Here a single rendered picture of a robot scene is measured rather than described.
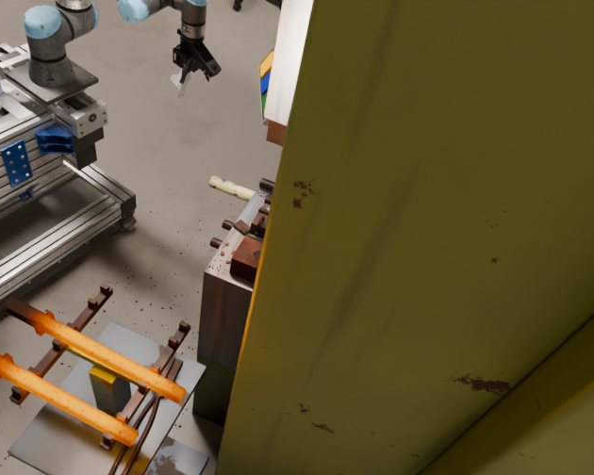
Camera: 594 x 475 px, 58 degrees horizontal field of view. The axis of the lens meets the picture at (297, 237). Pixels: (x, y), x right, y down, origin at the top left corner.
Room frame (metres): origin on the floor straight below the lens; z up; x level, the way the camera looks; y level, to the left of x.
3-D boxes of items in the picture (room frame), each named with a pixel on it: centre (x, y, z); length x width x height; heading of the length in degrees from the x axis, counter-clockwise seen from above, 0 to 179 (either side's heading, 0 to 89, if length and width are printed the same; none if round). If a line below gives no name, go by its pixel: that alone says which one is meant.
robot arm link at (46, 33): (1.54, 1.00, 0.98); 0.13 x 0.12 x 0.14; 164
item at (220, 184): (1.40, 0.15, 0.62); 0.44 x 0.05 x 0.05; 81
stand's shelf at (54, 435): (0.51, 0.33, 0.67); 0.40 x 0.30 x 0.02; 169
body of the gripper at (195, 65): (1.52, 0.49, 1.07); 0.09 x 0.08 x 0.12; 66
